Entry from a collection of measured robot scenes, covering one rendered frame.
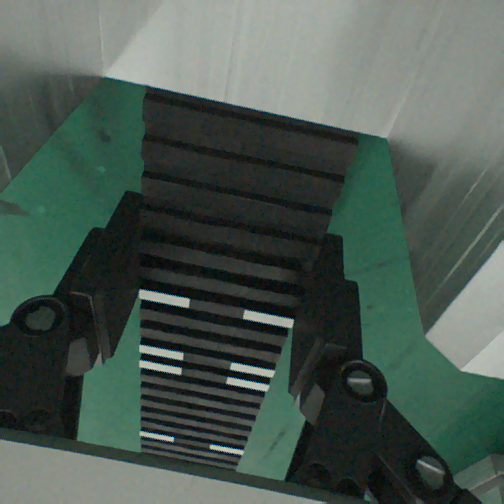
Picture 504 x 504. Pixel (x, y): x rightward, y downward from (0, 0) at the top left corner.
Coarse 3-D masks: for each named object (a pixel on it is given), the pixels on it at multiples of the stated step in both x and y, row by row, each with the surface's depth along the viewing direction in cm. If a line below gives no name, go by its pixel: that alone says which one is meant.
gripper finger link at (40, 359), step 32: (32, 320) 9; (64, 320) 9; (32, 352) 9; (64, 352) 9; (0, 384) 8; (32, 384) 8; (64, 384) 9; (0, 416) 8; (32, 416) 8; (64, 416) 10
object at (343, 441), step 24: (360, 360) 10; (336, 384) 9; (360, 384) 9; (384, 384) 9; (336, 408) 9; (360, 408) 9; (312, 432) 11; (336, 432) 8; (360, 432) 9; (312, 456) 8; (336, 456) 8; (360, 456) 8; (288, 480) 10; (312, 480) 8; (336, 480) 8; (360, 480) 8
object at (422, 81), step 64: (0, 0) 4; (64, 0) 5; (128, 0) 6; (192, 0) 6; (256, 0) 6; (320, 0) 5; (384, 0) 5; (448, 0) 5; (0, 64) 4; (64, 64) 5; (128, 64) 6; (192, 64) 6; (256, 64) 6; (320, 64) 6; (384, 64) 6; (448, 64) 5; (0, 128) 4; (384, 128) 7; (448, 128) 5; (0, 192) 4; (448, 192) 4; (448, 256) 4; (448, 320) 4
